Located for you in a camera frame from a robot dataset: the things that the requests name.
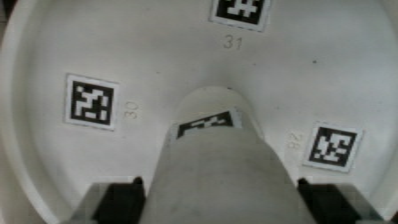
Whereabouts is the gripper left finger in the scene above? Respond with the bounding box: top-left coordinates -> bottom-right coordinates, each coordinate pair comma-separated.
64,176 -> 146,224

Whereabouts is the white cylindrical table leg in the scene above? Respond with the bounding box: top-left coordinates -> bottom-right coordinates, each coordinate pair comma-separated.
138,107 -> 318,224

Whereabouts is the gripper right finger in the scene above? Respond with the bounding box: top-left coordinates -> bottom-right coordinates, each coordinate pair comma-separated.
297,178 -> 380,224

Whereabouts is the white round table top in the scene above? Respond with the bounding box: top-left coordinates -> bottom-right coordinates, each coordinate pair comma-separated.
0,0 -> 398,224

